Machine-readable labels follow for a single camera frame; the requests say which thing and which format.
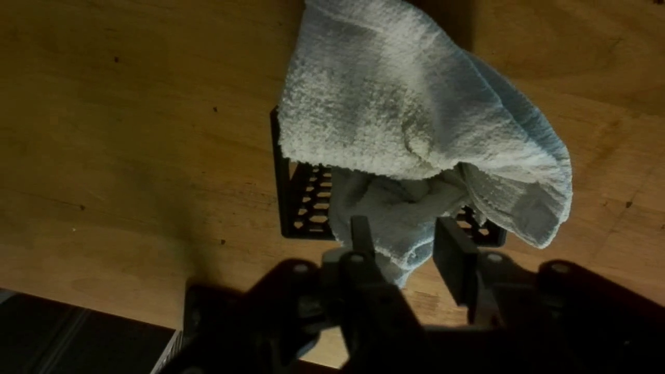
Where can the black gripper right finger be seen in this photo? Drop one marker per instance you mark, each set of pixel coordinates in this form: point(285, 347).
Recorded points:
point(486, 284)

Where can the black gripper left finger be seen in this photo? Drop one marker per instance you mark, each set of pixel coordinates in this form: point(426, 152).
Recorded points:
point(378, 328)

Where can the black perforated box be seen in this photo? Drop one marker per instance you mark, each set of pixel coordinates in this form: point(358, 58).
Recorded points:
point(304, 201)

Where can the light blue cloth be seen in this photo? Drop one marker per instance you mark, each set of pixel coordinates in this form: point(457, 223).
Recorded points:
point(413, 128)

